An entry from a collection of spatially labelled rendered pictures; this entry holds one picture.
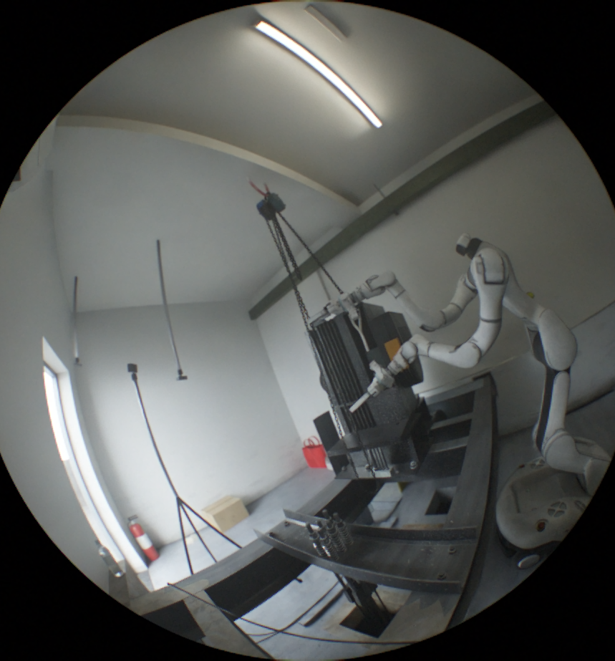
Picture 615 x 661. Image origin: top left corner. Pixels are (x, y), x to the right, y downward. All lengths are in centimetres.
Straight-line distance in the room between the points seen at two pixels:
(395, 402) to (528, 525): 99
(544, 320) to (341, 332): 106
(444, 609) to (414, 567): 20
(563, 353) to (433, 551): 79
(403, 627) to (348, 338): 134
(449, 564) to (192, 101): 223
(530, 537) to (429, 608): 63
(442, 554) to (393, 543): 19
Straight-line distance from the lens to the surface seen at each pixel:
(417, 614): 75
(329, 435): 168
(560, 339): 102
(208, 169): 168
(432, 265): 242
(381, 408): 140
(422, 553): 87
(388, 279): 106
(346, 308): 108
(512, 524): 130
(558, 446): 116
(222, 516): 286
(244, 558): 119
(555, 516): 127
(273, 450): 351
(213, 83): 160
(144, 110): 164
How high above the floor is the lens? 133
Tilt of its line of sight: 11 degrees up
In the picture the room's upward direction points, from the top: 22 degrees counter-clockwise
